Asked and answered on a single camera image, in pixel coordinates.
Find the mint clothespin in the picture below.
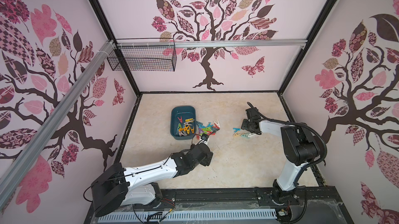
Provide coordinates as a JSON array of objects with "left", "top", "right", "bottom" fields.
[{"left": 241, "top": 133, "right": 255, "bottom": 138}]

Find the right black corrugated cable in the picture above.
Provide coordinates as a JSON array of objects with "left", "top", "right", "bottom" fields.
[{"left": 247, "top": 102, "right": 328, "bottom": 187}]

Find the back aluminium rail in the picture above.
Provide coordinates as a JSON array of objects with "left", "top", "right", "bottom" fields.
[{"left": 117, "top": 39, "right": 308, "bottom": 48}]

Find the black wire basket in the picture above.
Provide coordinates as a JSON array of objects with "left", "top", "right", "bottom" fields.
[{"left": 107, "top": 37, "right": 177, "bottom": 72}]

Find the dark teal storage box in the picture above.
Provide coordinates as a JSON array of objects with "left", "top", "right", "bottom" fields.
[{"left": 170, "top": 106, "right": 196, "bottom": 141}]

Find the white slotted cable duct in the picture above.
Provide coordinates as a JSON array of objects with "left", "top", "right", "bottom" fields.
[{"left": 97, "top": 209, "right": 277, "bottom": 224}]

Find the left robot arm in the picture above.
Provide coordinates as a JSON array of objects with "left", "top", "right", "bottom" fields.
[{"left": 90, "top": 142, "right": 213, "bottom": 218}]

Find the aluminium rail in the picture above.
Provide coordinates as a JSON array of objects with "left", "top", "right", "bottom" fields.
[
  {"left": 1, "top": 40, "right": 115, "bottom": 207},
  {"left": 117, "top": 39, "right": 308, "bottom": 48}
]

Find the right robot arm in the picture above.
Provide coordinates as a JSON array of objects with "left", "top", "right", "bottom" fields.
[{"left": 241, "top": 107, "right": 322, "bottom": 204}]

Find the green clothespin in pile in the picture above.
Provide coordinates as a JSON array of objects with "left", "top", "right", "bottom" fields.
[{"left": 199, "top": 126, "right": 211, "bottom": 132}]

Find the beige clothespin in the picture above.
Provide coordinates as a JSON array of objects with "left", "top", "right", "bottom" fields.
[{"left": 233, "top": 132, "right": 247, "bottom": 137}]

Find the left aluminium rail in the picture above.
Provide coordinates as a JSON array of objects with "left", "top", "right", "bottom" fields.
[{"left": 1, "top": 40, "right": 115, "bottom": 207}]

